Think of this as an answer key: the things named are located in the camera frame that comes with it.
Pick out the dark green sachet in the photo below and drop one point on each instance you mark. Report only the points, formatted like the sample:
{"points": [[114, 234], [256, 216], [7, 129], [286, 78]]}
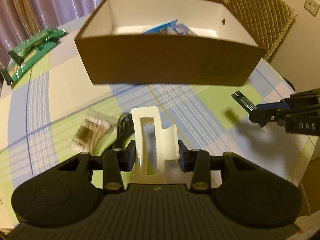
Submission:
{"points": [[243, 101]]}

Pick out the quilted chair back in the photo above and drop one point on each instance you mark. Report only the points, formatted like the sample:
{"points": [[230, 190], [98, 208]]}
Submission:
{"points": [[268, 20]]}

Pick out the brown cardboard box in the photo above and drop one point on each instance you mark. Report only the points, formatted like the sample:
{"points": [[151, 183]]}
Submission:
{"points": [[114, 49]]}

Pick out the cotton swab bag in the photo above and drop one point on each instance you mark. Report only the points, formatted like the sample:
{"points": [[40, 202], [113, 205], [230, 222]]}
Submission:
{"points": [[91, 131]]}

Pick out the white hair claw clip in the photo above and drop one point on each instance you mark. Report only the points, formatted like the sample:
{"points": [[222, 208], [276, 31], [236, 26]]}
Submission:
{"points": [[155, 146]]}

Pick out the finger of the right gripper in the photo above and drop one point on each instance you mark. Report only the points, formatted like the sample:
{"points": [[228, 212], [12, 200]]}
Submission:
{"points": [[265, 116], [273, 105]]}

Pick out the green wet wipes pack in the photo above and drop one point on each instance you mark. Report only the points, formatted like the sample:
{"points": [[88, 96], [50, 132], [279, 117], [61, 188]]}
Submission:
{"points": [[20, 52], [14, 71]]}

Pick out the green wet wipes pack upper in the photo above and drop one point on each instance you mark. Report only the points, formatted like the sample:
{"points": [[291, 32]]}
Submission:
{"points": [[20, 52]]}

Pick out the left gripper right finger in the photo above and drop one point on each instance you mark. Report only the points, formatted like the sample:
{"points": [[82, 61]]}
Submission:
{"points": [[201, 163]]}

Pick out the white cream tube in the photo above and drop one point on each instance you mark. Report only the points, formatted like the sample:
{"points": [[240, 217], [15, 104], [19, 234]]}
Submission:
{"points": [[160, 28]]}

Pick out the wall socket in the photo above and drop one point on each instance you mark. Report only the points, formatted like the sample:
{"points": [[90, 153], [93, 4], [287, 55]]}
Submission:
{"points": [[312, 6]]}

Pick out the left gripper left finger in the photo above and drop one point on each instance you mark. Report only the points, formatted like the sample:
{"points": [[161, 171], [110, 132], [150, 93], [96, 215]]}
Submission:
{"points": [[112, 163]]}

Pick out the green wet wipes pack lower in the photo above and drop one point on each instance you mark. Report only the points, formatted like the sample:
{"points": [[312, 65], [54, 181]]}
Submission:
{"points": [[14, 71]]}

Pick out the blue floss pick box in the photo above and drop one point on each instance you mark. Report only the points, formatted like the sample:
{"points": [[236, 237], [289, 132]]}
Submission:
{"points": [[183, 30]]}

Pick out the purple curtain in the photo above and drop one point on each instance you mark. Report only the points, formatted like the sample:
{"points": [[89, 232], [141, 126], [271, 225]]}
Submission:
{"points": [[23, 18]]}

